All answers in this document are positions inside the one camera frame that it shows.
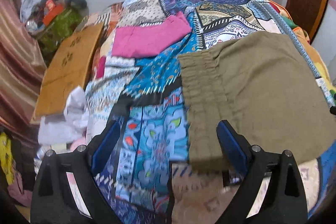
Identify olive khaki pants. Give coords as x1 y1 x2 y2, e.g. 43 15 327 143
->
178 31 335 170

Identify white crumpled cloth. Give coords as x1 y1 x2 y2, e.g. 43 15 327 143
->
38 86 88 145

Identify blue patchwork bed sheet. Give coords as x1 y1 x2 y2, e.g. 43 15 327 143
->
85 0 335 223

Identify brown cardboard box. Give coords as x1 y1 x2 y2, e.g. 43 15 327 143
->
35 23 104 118

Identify orange fleece blanket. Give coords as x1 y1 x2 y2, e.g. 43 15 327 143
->
267 0 336 98

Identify striped pink curtain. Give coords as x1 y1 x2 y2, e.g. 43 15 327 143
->
1 0 46 146

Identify green storage bag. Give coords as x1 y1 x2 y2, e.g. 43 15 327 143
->
36 7 83 55

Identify pink folded garment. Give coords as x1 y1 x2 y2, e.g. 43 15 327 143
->
112 12 192 59

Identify orange box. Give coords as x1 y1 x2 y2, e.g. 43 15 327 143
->
43 5 64 26

